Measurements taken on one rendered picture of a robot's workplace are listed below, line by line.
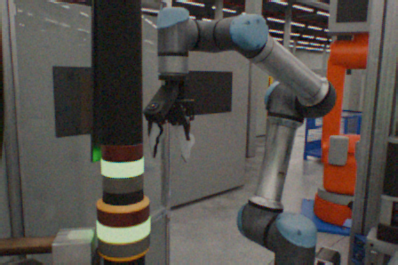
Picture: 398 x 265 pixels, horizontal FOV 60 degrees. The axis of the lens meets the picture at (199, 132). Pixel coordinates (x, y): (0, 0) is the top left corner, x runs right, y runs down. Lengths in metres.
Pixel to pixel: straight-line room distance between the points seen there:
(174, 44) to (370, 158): 0.66
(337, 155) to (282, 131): 2.98
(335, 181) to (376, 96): 3.15
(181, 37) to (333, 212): 3.63
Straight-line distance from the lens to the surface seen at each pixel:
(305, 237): 1.05
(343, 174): 4.19
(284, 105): 1.11
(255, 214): 1.13
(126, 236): 0.29
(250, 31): 0.77
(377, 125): 1.10
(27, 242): 0.32
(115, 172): 0.28
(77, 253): 0.31
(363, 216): 1.19
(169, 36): 0.83
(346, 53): 4.22
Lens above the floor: 1.68
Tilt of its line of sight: 10 degrees down
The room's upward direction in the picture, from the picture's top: 1 degrees clockwise
